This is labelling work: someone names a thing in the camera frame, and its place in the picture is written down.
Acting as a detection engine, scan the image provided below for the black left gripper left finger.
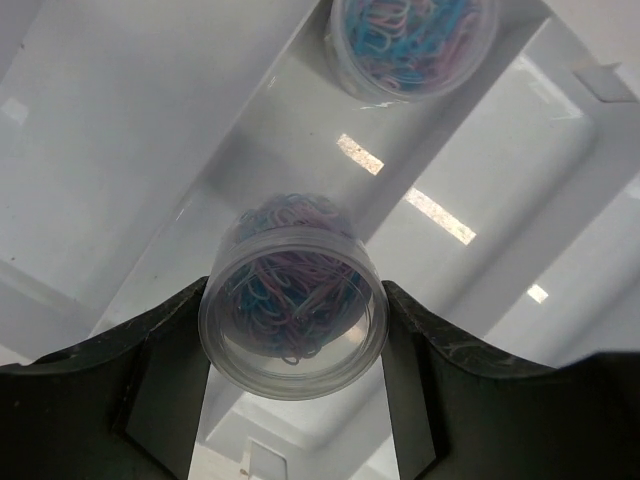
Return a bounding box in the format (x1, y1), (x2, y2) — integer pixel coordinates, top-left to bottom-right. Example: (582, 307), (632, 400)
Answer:
(1, 279), (210, 479)

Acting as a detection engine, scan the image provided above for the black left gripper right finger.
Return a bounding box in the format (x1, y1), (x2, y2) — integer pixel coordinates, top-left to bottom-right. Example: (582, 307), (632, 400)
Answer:
(382, 281), (639, 479)

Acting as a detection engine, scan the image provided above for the clear clip jar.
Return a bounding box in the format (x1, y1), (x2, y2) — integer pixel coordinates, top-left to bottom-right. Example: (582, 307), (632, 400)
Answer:
(325, 0), (500, 105)
(198, 193), (389, 401)

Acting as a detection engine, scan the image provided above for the white compartment tray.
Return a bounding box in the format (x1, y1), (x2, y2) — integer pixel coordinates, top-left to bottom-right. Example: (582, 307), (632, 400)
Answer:
(1, 1), (639, 479)

